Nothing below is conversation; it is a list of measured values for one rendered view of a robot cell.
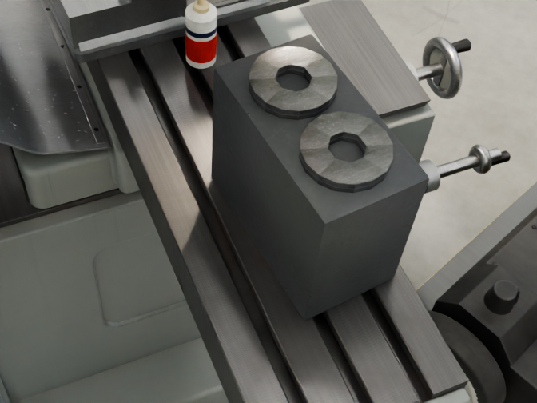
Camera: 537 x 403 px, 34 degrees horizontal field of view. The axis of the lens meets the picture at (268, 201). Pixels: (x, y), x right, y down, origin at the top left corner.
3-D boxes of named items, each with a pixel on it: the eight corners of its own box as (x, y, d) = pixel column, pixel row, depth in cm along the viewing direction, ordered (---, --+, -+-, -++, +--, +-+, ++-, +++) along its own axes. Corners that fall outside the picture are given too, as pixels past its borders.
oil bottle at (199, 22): (209, 45, 117) (210, -19, 108) (220, 65, 115) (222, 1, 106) (181, 52, 116) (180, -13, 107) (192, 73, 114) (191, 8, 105)
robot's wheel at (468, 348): (487, 425, 145) (524, 374, 128) (469, 445, 142) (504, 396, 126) (397, 345, 152) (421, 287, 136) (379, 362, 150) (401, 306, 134)
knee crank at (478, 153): (498, 148, 170) (507, 128, 165) (514, 170, 166) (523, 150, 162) (399, 178, 163) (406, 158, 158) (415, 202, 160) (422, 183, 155)
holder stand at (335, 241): (296, 143, 108) (314, 22, 92) (395, 278, 97) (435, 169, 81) (209, 177, 104) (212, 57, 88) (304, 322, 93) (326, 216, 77)
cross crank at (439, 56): (439, 63, 169) (454, 17, 160) (470, 105, 163) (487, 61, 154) (367, 83, 165) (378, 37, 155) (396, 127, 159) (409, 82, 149)
